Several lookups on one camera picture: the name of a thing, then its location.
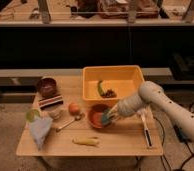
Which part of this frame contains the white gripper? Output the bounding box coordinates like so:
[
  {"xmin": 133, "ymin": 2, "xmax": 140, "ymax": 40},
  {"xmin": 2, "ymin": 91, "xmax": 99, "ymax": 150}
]
[{"xmin": 102, "ymin": 105, "xmax": 119, "ymax": 125}]

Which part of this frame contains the blue green sponge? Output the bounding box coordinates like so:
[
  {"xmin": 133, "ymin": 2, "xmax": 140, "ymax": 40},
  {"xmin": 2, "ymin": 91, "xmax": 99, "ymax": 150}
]
[{"xmin": 101, "ymin": 114, "xmax": 109, "ymax": 126}]

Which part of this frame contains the red orange bowl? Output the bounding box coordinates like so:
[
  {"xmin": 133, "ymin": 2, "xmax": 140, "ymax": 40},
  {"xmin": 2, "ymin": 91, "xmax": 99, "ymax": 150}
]
[{"xmin": 87, "ymin": 104, "xmax": 109, "ymax": 129}]

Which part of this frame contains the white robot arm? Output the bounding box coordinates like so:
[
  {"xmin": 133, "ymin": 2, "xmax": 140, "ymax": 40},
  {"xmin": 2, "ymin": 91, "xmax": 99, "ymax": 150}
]
[{"xmin": 101, "ymin": 81, "xmax": 194, "ymax": 142}]

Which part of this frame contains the dark maroon bowl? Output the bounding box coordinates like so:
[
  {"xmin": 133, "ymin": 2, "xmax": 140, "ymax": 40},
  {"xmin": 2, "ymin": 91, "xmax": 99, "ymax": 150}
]
[{"xmin": 36, "ymin": 78, "xmax": 57, "ymax": 98}]

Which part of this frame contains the dark grape bunch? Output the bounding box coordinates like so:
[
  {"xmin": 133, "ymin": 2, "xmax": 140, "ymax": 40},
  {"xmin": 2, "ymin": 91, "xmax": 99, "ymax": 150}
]
[{"xmin": 102, "ymin": 89, "xmax": 117, "ymax": 98}]

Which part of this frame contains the green pepper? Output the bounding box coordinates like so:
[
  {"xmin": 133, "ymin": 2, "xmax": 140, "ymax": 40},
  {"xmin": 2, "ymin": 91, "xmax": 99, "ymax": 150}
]
[{"xmin": 97, "ymin": 80, "xmax": 104, "ymax": 97}]

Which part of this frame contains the yellow corn cob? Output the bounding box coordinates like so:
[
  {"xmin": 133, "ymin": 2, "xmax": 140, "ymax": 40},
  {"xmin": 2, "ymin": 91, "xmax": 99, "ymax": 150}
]
[{"xmin": 72, "ymin": 138, "xmax": 99, "ymax": 146}]

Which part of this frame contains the white dish brush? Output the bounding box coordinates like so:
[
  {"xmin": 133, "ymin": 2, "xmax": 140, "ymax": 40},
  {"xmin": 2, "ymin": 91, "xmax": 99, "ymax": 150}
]
[{"xmin": 137, "ymin": 108, "xmax": 153, "ymax": 148}]

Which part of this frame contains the metal spoon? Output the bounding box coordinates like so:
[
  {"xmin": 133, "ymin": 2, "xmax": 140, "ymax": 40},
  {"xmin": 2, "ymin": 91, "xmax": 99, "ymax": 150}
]
[{"xmin": 56, "ymin": 115, "xmax": 82, "ymax": 132}]

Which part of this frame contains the yellow plastic tub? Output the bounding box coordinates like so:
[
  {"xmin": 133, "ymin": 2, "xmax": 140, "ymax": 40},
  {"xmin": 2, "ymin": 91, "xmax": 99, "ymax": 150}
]
[{"xmin": 82, "ymin": 65, "xmax": 144, "ymax": 106}]

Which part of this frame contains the orange peach fruit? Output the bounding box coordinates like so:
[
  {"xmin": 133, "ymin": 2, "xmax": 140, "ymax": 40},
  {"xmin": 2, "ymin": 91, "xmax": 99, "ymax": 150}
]
[{"xmin": 68, "ymin": 103, "xmax": 80, "ymax": 116}]

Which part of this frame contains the wooden folding table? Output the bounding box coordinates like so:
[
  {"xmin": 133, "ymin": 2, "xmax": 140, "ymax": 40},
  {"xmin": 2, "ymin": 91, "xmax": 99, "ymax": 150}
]
[{"xmin": 16, "ymin": 76, "xmax": 163, "ymax": 157}]

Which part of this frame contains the small white cup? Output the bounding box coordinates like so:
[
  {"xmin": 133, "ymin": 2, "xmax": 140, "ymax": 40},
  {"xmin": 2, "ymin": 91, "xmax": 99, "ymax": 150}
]
[{"xmin": 48, "ymin": 108, "xmax": 62, "ymax": 120}]

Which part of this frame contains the black foot pedal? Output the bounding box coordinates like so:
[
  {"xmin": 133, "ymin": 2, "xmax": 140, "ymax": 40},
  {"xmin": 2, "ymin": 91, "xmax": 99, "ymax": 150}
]
[{"xmin": 173, "ymin": 125, "xmax": 185, "ymax": 142}]

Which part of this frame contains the light blue cloth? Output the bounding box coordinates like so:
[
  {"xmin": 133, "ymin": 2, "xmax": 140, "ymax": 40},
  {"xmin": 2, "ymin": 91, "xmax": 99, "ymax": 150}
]
[{"xmin": 29, "ymin": 117, "xmax": 53, "ymax": 150}]

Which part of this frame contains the green lime slice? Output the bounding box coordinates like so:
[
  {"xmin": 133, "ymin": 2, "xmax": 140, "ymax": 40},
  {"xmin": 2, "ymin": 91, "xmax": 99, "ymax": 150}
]
[{"xmin": 26, "ymin": 109, "xmax": 40, "ymax": 122}]

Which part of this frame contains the black cable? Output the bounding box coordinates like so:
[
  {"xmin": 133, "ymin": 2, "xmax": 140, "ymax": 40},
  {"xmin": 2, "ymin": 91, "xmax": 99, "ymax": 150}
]
[{"xmin": 153, "ymin": 99, "xmax": 194, "ymax": 171}]

